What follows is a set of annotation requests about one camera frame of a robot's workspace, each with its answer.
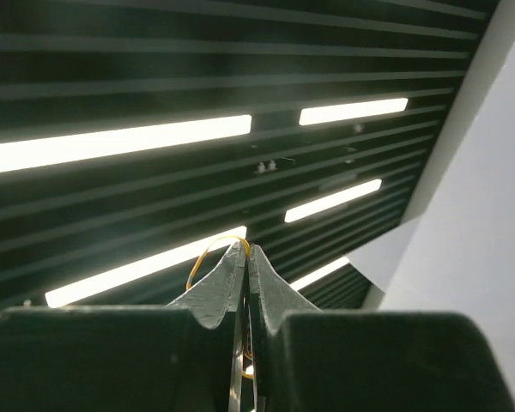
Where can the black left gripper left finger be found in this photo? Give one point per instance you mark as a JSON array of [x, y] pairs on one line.
[[183, 356]]

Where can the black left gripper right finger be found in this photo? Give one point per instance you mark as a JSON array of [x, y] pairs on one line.
[[308, 359]]

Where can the ceiling light strips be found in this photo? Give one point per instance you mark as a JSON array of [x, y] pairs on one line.
[[136, 205]]

